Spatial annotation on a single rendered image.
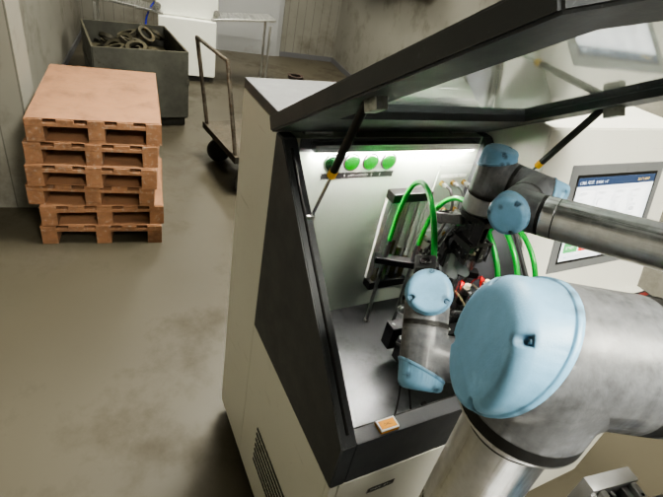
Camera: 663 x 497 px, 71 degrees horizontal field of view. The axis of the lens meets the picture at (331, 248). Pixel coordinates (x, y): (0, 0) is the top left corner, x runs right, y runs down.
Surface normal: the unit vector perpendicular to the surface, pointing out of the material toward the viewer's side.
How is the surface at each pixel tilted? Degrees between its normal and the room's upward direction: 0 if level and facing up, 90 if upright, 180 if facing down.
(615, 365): 54
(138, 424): 0
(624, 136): 76
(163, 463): 0
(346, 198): 90
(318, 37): 90
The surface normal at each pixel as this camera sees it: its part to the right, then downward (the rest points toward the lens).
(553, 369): 0.02, 0.03
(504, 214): -0.63, 0.33
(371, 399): 0.18, -0.82
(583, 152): 0.46, 0.36
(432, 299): -0.14, -0.25
